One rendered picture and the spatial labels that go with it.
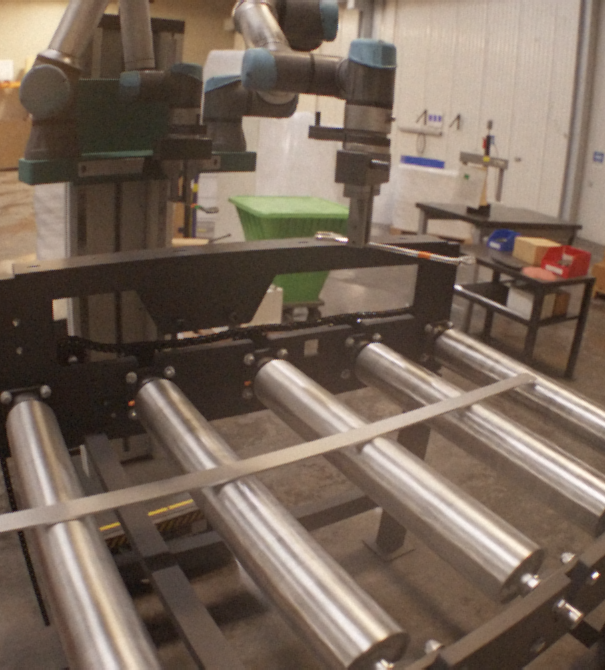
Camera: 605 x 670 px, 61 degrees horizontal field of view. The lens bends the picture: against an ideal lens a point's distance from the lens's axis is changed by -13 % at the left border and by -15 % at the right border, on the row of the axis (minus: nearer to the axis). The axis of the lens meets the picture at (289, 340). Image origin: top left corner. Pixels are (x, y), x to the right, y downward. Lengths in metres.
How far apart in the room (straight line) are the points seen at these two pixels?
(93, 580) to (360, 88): 0.78
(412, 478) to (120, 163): 1.00
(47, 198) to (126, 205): 2.98
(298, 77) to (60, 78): 0.56
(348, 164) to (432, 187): 7.16
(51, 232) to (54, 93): 3.52
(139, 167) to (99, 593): 1.06
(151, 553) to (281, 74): 0.81
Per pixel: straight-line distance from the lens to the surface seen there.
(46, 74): 1.28
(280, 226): 3.80
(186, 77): 1.31
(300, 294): 4.11
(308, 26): 1.30
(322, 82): 0.95
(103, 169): 1.44
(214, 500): 0.93
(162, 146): 1.30
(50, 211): 4.71
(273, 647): 1.83
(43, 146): 1.43
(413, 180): 7.98
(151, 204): 1.73
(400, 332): 1.68
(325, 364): 1.55
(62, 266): 1.20
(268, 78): 0.93
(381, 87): 0.87
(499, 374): 1.56
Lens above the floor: 1.46
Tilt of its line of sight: 22 degrees down
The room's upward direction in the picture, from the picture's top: 4 degrees clockwise
